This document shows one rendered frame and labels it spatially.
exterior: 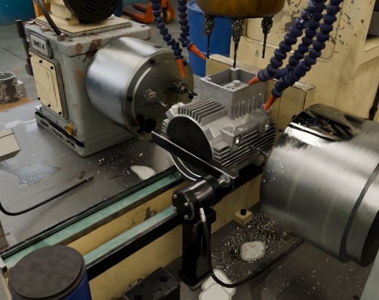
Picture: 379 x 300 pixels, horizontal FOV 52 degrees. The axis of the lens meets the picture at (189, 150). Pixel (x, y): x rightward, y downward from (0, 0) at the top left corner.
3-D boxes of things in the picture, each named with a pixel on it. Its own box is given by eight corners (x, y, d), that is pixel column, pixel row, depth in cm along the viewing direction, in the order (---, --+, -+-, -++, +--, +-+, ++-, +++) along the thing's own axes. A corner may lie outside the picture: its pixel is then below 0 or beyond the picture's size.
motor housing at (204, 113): (216, 139, 109) (220, 75, 99) (272, 168, 97) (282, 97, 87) (161, 166, 97) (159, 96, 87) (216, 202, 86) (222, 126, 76)
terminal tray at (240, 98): (231, 93, 98) (233, 66, 95) (265, 106, 92) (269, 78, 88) (197, 107, 91) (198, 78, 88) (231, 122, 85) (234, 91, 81)
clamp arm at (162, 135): (241, 185, 78) (159, 138, 93) (242, 173, 76) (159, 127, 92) (229, 193, 76) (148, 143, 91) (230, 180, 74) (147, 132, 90)
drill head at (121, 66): (131, 92, 138) (125, 19, 125) (203, 128, 115) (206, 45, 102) (66, 113, 123) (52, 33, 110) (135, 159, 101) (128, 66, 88)
